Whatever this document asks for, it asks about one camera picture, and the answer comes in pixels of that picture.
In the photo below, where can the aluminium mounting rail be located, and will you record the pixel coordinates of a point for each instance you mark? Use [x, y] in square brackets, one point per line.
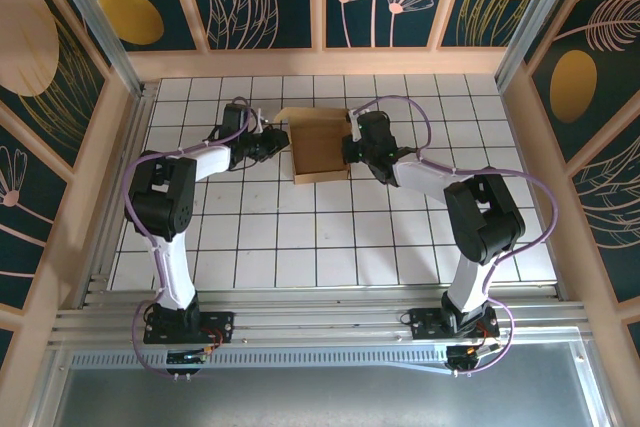
[325, 319]

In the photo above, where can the brown cardboard box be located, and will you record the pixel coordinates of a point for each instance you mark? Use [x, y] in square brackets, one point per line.
[320, 147]

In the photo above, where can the dark panel pink feather lines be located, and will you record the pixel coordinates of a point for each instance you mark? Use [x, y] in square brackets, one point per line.
[615, 207]

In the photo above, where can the aluminium corner post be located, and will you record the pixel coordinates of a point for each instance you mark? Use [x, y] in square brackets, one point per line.
[535, 22]
[102, 32]

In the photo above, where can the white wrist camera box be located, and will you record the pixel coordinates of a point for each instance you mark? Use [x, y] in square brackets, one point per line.
[355, 127]
[262, 119]

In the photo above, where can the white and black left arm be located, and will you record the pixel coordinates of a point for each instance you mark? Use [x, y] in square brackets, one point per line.
[165, 197]

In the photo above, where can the dark panel large peach disc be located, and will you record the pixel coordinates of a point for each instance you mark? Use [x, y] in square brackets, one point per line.
[30, 47]

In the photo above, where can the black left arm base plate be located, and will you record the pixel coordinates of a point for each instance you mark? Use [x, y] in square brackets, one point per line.
[220, 327]

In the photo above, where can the dark panel yellow oval feather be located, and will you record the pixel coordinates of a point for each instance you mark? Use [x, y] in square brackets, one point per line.
[575, 82]

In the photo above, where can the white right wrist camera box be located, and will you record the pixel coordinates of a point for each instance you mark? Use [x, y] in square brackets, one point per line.
[355, 127]

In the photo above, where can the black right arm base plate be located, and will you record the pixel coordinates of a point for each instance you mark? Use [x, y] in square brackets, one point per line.
[425, 327]

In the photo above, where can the dark panel single pink flower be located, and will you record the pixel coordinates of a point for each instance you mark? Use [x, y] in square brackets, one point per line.
[20, 207]

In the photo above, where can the aluminium side rail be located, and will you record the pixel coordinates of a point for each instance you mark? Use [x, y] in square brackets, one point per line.
[140, 107]

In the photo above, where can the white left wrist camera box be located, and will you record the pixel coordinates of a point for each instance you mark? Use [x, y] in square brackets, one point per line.
[262, 119]

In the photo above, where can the grey metal sheet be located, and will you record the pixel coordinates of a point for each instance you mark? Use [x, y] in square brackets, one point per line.
[320, 402]

